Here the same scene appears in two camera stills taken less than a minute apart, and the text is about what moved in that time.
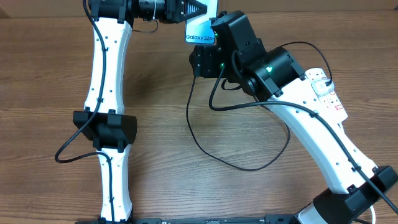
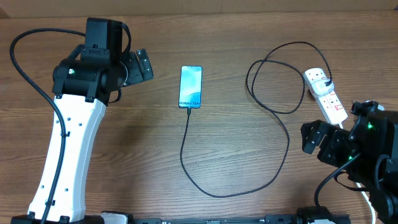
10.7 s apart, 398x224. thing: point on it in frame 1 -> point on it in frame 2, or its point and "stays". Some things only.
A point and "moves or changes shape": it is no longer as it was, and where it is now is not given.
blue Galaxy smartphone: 199,29 -> 190,86
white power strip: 330,101 stays
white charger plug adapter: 320,88 stays
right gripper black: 203,62 -> 311,131
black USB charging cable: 283,119 moves or changes shape
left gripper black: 173,10 -> 136,74
